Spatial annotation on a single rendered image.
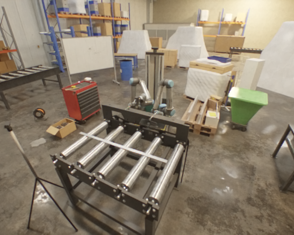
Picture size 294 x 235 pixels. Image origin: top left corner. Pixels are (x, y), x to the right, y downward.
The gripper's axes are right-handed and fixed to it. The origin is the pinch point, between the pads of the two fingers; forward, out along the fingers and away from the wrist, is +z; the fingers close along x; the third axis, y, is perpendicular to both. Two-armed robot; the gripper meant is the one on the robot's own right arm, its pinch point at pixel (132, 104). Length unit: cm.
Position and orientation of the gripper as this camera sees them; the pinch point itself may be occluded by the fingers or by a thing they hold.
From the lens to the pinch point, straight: 218.7
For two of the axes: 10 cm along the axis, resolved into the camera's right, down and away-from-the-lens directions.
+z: -4.5, 4.5, -7.7
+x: 0.0, -8.6, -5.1
